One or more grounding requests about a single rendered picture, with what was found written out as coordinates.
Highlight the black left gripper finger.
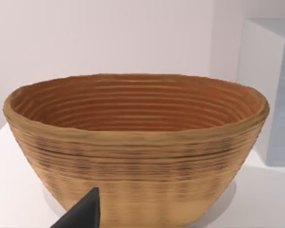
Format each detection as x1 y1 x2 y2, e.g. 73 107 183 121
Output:
50 187 101 228

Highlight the brown woven basket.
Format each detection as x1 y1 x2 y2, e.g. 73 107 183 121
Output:
3 73 270 228

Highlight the pale microwave oven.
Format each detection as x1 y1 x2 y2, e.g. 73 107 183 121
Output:
236 18 285 167

